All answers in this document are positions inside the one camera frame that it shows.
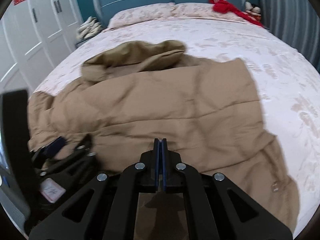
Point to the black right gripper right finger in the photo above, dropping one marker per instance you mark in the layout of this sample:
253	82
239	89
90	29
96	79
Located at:
215	207

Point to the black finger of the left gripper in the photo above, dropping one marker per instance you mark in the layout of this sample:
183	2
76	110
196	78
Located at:
80	150

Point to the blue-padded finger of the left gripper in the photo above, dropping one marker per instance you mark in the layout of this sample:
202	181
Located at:
49	150

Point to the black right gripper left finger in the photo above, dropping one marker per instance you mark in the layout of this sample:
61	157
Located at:
105	208

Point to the tan quilted puffer coat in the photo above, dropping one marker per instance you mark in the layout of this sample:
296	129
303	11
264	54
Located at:
209	112

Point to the stack of folded cream cloths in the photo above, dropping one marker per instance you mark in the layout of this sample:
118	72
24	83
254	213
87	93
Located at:
88	29

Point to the white wardrobe with doors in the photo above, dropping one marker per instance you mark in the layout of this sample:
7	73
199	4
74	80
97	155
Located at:
36	36

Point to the pink floral bedspread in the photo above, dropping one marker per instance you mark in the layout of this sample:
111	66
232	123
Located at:
287	84

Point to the left floral pillow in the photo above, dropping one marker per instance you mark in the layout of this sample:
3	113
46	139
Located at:
144	13

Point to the floral pillow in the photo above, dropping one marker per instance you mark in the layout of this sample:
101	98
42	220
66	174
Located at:
203	10
144	13

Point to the right floral pillow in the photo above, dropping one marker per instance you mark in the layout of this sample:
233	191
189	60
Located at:
203	10

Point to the red garment on bed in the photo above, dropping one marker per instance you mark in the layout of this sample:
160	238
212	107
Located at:
224	7

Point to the plush toy by headboard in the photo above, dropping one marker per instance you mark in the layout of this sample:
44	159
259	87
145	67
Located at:
253	10

